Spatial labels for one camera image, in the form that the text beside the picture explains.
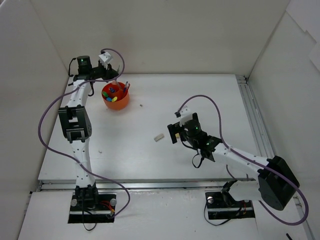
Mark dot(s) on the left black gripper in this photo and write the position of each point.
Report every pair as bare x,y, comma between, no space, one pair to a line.
111,74

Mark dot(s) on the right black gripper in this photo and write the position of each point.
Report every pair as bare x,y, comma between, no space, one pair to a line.
173,133

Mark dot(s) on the blue ballpoint pen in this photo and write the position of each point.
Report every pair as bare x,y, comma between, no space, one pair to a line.
125,86

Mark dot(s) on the grey-white eraser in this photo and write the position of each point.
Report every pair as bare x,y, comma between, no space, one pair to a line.
159,137

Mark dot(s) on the yellow slim highlighter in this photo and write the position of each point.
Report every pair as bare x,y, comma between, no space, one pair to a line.
119,85

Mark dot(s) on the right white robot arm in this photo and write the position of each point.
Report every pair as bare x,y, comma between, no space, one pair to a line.
274,183

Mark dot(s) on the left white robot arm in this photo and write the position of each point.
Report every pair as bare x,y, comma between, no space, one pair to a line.
76,125

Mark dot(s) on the orange round divided container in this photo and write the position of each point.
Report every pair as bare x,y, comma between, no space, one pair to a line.
122,101

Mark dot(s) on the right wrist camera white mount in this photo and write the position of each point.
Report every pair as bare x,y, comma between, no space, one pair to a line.
184,115

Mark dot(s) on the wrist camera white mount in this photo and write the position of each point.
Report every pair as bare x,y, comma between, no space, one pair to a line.
105,58
184,115

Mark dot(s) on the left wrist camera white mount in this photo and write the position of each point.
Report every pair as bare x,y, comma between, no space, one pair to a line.
105,58

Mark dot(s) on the aluminium frame rail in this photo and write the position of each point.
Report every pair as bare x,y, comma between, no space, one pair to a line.
160,195

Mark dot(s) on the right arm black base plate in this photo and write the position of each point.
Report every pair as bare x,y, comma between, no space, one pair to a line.
221,206

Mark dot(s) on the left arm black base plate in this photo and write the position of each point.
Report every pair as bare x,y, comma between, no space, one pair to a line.
93,213

